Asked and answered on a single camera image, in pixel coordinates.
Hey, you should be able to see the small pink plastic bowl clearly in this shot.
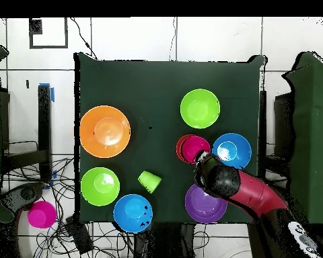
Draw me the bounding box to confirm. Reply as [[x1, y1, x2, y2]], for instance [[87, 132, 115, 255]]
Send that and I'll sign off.
[[181, 135, 211, 165]]

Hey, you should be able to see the small red-orange plastic bowl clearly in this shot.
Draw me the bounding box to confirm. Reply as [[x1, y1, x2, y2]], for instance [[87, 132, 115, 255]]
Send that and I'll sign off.
[[175, 134, 196, 165]]

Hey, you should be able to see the purple plastic bowl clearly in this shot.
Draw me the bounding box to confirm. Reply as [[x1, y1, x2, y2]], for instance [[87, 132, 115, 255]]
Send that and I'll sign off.
[[184, 183, 229, 224]]

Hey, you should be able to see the green plastic cup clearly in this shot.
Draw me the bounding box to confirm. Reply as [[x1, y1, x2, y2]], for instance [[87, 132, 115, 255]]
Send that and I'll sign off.
[[137, 170, 163, 195]]

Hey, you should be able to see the blue plastic bowl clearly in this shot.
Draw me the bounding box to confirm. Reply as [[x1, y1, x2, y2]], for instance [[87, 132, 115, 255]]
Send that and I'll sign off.
[[112, 193, 153, 234], [211, 132, 252, 171]]

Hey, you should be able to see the green plastic bowl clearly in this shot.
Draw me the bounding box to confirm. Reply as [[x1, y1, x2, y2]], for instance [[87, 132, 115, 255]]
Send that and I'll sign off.
[[80, 167, 121, 207], [180, 88, 221, 130]]

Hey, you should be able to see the dark green tablecloth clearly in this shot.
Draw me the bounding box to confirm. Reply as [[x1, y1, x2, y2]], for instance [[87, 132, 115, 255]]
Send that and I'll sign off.
[[73, 52, 267, 226]]

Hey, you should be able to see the large orange plastic bowl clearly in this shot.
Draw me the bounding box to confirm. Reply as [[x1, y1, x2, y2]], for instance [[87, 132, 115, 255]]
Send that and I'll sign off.
[[79, 105, 132, 159]]

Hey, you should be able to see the black power adapter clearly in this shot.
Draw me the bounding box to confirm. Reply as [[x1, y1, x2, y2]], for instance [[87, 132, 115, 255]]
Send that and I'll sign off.
[[65, 217, 94, 255]]

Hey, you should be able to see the black metal stand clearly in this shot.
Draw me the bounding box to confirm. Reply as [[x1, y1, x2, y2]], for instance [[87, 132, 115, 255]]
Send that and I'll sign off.
[[0, 84, 53, 183]]

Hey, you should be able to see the pink plastic cup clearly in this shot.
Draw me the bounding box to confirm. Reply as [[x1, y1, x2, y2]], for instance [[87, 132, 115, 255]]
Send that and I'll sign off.
[[27, 200, 57, 229]]

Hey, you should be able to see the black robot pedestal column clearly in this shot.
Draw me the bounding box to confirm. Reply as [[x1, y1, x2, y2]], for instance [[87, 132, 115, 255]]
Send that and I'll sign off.
[[134, 222, 196, 258]]

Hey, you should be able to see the thin black floor cable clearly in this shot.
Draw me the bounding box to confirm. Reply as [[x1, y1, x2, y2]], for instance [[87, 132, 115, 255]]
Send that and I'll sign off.
[[69, 17, 100, 60]]

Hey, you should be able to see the grey pedestal leg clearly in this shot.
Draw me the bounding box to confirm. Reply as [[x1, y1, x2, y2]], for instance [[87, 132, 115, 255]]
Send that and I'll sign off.
[[1, 181, 45, 213]]

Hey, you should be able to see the grey square floor frame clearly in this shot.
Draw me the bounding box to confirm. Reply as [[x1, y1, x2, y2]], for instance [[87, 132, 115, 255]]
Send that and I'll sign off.
[[28, 17, 69, 50]]

